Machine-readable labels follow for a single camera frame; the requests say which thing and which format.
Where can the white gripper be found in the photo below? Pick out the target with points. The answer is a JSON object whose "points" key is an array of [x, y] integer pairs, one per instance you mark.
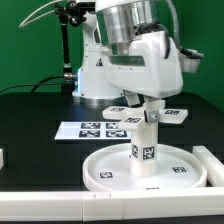
{"points": [[145, 70]]}

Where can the white cross-shaped table base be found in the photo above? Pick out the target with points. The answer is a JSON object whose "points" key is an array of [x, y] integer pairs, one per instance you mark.
{"points": [[132, 119]]}

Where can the white round table top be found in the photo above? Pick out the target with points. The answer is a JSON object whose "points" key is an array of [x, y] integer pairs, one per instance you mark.
{"points": [[109, 169]]}

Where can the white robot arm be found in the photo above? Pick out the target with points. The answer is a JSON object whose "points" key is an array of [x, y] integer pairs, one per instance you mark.
{"points": [[128, 52]]}

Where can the white marker tag sheet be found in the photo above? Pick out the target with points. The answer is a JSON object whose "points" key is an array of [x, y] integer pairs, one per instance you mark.
{"points": [[90, 130]]}

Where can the white right fence bar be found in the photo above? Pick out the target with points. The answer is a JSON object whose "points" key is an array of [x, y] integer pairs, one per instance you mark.
{"points": [[214, 167]]}

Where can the white fence bar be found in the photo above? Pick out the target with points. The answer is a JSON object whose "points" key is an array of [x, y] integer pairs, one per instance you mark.
{"points": [[95, 206], [214, 167]]}

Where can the white front fence bar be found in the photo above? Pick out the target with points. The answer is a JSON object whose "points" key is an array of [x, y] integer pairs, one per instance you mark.
{"points": [[95, 206]]}

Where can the white left fence piece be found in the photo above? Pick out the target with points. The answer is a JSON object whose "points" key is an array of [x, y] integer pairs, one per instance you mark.
{"points": [[1, 159]]}

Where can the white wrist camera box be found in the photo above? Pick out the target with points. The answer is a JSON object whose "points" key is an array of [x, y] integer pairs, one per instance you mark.
{"points": [[190, 60]]}

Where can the black camera stand pole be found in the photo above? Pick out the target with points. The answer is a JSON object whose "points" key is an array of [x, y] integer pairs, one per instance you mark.
{"points": [[72, 14]]}

